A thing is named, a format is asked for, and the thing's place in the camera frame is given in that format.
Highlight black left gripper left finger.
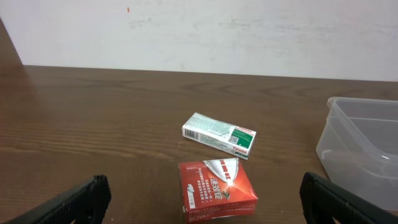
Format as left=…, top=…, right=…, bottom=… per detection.
left=6, top=175, right=111, bottom=224

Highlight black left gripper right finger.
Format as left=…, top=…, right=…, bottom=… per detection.
left=300, top=172, right=397, bottom=224

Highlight clear plastic container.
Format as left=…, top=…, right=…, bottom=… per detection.
left=316, top=97, right=397, bottom=211

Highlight white green medicine box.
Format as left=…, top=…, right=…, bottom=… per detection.
left=182, top=113, right=257, bottom=159

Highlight red medicine box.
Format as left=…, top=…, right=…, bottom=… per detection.
left=178, top=157, right=258, bottom=223

